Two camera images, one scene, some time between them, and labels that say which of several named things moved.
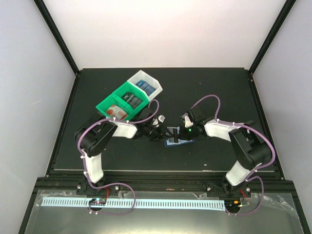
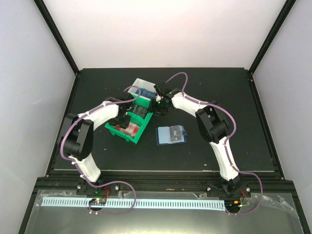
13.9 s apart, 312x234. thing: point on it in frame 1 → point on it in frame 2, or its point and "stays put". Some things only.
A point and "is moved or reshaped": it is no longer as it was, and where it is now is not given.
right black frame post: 283,15 stays put
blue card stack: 147,87 → 145,92
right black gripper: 183,135 → 156,110
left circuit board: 98,201 stays put
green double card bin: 124,103 is moved or reshaped
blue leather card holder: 181,142 is moved or reshaped
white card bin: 150,85 is moved or reshaped
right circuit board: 233,204 stays put
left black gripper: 162,133 → 125,125
